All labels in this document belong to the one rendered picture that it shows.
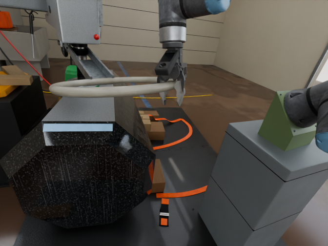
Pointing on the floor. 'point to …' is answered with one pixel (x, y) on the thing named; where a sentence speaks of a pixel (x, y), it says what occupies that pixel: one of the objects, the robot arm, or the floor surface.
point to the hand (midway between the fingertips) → (171, 102)
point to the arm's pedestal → (258, 187)
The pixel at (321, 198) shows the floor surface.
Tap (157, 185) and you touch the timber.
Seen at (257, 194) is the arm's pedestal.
